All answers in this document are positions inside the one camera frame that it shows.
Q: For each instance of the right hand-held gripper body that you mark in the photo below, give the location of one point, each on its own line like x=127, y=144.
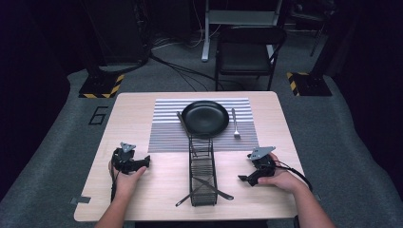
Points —
x=264, y=166

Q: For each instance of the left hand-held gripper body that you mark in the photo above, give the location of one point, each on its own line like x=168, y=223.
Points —
x=124, y=161

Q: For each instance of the person's left hand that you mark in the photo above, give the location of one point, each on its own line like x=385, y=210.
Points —
x=125, y=183

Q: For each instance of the person's right hand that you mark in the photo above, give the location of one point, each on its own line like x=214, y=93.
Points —
x=283, y=180

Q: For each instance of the dark broad-bladed knife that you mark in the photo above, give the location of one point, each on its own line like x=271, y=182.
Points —
x=218, y=191

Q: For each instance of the striped grey placemat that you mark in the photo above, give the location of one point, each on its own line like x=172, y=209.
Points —
x=164, y=133

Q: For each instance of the dark table knife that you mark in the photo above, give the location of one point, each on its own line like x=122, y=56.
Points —
x=183, y=123

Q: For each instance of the silver fork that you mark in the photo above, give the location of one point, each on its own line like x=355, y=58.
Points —
x=235, y=122

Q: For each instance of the dark slim utensil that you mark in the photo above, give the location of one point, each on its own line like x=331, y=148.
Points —
x=187, y=200

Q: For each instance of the grey tape strip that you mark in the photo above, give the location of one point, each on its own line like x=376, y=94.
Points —
x=80, y=200

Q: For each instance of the black round plate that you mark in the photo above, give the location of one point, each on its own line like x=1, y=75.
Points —
x=205, y=118

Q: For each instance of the black stand base striped edge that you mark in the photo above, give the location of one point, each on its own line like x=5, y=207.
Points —
x=312, y=84
x=99, y=87

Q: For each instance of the black folding chair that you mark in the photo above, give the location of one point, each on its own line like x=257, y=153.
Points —
x=245, y=55

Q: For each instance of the black equipment stand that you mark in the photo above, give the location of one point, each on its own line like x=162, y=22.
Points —
x=120, y=34

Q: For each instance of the white desk frame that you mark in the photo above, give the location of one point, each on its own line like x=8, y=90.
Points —
x=206, y=38

